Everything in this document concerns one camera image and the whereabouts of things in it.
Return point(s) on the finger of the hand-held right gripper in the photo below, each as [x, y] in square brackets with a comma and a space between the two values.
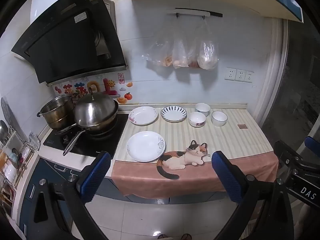
[312, 143]
[285, 150]

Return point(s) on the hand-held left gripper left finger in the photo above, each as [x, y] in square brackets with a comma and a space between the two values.
[95, 177]

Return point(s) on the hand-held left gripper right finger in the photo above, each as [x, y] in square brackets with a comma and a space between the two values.
[225, 177]

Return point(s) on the white bowl dark rim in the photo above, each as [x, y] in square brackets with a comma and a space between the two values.
[219, 120]

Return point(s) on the white bowl purple flowers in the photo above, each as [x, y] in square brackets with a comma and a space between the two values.
[197, 117]

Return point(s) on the white plate dark stripes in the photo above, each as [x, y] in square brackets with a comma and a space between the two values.
[173, 112]

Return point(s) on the black glass gas stove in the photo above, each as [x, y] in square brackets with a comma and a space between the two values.
[105, 145]

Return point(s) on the striped cat print cloth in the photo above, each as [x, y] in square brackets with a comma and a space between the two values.
[225, 140]

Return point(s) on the steel frying pan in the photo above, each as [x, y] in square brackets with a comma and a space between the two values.
[72, 143]

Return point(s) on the blue base cabinet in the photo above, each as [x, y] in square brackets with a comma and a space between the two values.
[47, 166]

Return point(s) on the steel wok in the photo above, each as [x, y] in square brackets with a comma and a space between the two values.
[107, 126]

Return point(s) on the glass door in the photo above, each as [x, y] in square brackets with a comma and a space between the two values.
[295, 92]

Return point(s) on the white plate blue flowers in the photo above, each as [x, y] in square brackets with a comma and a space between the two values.
[143, 146]

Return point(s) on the steel wok lid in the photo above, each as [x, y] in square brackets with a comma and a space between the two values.
[95, 110]

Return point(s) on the person's right foot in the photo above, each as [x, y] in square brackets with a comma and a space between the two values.
[186, 237]

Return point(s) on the person's foot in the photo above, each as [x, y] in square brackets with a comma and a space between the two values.
[162, 237]
[186, 237]

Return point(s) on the white bowl heart print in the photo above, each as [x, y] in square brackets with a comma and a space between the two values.
[202, 108]

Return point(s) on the steel stock pot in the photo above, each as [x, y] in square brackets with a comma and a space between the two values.
[56, 112]

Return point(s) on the white plate red flowers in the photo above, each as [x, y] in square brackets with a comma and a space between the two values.
[143, 115]

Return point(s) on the person's left foot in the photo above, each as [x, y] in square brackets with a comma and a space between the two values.
[162, 237]

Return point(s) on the clear plastic bag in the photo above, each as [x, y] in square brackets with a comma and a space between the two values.
[207, 55]
[160, 52]
[180, 55]
[193, 61]

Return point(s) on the black range hood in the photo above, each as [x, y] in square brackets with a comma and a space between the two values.
[70, 42]

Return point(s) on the white wall socket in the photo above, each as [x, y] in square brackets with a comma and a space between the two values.
[249, 76]
[230, 74]
[241, 75]

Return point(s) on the colourful wall stickers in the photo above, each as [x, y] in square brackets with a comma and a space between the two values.
[110, 87]

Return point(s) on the white wall hook rail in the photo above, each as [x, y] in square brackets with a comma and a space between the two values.
[192, 12]

